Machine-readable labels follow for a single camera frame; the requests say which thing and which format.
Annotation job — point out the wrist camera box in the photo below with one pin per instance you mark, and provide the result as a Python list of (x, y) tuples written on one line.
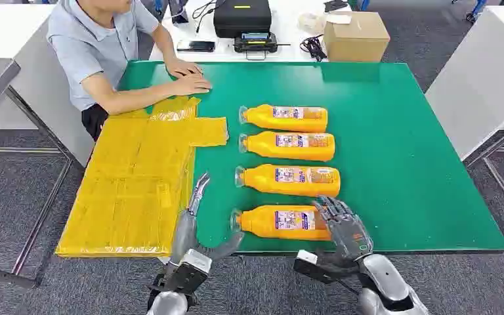
[(196, 261), (307, 257)]

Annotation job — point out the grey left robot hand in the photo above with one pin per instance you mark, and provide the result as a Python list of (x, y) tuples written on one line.
[(184, 235)]

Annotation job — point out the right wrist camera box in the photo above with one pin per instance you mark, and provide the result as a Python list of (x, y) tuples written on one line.
[(307, 257)]

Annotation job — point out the person's right hand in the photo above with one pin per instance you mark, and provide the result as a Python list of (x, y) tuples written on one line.
[(193, 84)]

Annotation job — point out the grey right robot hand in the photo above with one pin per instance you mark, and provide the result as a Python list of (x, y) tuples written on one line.
[(350, 237)]

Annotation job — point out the black smartphone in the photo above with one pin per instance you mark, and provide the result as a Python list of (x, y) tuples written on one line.
[(196, 46)]

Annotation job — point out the person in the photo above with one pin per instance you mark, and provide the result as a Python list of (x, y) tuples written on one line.
[(87, 48)]

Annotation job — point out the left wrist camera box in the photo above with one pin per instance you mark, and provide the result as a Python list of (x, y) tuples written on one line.
[(196, 261)]

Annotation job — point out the dark upright tablet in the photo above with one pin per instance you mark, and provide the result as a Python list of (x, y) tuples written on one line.
[(178, 11)]

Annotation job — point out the white paper slip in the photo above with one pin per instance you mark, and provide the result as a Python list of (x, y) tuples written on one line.
[(338, 18)]

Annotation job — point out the white slanted table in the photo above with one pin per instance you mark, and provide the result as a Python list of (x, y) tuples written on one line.
[(487, 78)]

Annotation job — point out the black carrying case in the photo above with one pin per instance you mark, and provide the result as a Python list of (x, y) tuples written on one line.
[(242, 17)]

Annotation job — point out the white table with equipment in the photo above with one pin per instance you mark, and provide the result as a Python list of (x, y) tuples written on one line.
[(289, 28)]

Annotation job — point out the white table with side panel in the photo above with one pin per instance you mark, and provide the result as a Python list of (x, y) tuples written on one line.
[(0, 30)]

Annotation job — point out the brown cardboard box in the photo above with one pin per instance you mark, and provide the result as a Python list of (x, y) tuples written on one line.
[(356, 39)]

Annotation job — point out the steel table frame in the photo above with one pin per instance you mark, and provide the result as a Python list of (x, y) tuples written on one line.
[(497, 140), (42, 217)]

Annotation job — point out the small black device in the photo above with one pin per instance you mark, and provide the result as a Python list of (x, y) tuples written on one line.
[(335, 5)]

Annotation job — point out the person's left hand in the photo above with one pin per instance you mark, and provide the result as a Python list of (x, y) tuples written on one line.
[(184, 68)]

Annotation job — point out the yellow plastic sheet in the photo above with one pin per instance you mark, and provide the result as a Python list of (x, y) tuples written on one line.
[(126, 195)]

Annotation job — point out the orange drink bottle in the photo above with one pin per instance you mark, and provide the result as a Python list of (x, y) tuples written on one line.
[(273, 152), (260, 222), (273, 189), (286, 125)]

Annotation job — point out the green table mat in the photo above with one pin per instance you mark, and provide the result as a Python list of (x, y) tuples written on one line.
[(386, 152)]

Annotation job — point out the black remote controller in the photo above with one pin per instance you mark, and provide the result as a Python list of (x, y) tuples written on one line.
[(255, 42)]

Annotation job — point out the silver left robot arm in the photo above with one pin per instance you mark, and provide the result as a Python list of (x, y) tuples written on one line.
[(167, 304)]

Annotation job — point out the clear plastic tape roll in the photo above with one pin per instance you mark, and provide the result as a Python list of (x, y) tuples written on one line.
[(310, 22)]

